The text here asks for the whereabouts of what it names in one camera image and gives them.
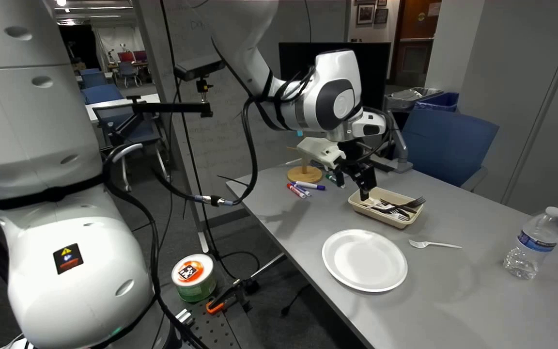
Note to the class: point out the blue storage bin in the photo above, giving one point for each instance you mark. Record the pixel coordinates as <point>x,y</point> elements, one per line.
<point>436,99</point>

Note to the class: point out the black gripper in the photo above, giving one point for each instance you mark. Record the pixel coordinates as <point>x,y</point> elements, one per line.
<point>355,157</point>

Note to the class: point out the dark framed picture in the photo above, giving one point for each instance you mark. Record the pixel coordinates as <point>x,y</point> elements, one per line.
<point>365,14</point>

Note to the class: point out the brown wooden door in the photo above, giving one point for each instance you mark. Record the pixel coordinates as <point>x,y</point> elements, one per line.
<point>417,20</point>

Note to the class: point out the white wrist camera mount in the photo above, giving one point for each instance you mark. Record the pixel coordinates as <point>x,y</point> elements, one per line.
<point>320,149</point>

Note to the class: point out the clear plastic water bottle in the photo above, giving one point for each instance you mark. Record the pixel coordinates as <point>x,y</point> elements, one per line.
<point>531,248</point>

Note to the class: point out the white plastic spoon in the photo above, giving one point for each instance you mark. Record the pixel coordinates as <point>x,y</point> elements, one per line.
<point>376,204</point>

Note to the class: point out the small white plastic fork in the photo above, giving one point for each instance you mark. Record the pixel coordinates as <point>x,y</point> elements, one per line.
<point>421,243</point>

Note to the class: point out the black camera on stand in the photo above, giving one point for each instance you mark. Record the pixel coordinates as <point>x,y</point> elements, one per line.
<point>198,68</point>

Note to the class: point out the red purple marker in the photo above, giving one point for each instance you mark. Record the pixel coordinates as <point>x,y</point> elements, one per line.
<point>295,190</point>

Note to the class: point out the blue white marker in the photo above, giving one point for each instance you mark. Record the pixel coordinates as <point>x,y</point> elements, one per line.
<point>310,186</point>

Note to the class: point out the orange black bar clamp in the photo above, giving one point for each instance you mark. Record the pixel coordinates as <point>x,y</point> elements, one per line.
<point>214,306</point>

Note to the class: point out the green white round container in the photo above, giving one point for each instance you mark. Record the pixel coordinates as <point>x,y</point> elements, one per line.
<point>194,274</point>

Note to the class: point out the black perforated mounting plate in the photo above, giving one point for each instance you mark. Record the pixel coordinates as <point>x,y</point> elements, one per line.
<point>217,332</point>

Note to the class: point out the blue chair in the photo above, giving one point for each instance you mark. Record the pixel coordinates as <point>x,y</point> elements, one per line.
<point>450,146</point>
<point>107,97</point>

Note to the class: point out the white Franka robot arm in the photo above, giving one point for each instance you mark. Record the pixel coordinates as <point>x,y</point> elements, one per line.
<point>53,272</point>

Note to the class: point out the black plastic spoon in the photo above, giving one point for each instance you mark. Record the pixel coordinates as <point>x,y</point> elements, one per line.
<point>388,206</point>

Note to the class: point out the white round plate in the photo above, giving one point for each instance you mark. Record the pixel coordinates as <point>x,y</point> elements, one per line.
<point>365,260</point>

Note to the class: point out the beige rectangular tray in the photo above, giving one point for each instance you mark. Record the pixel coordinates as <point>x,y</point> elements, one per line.
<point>382,217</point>

